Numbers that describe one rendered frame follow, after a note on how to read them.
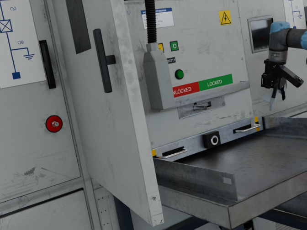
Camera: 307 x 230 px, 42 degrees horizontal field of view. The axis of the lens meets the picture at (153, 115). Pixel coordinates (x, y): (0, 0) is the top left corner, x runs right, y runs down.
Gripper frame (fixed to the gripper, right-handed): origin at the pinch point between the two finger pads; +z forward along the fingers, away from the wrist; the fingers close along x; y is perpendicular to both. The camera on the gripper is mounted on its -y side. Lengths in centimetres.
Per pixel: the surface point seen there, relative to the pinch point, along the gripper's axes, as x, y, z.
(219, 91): 41.6, 7.0, -17.5
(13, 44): 84, 59, -37
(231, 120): 35.0, 5.3, -4.9
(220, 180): 85, -16, -12
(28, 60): 82, 56, -32
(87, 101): 82, 30, -22
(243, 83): 30.5, 3.2, -18.0
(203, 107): 51, 8, -14
